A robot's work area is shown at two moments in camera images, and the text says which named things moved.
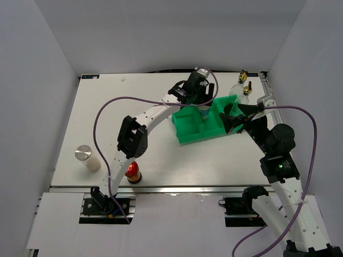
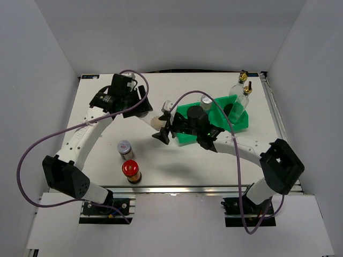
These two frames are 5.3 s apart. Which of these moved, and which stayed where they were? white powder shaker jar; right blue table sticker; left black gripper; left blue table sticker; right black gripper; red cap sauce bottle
Moved: white powder shaker jar; right black gripper; left black gripper
Stayed: right blue table sticker; red cap sauce bottle; left blue table sticker
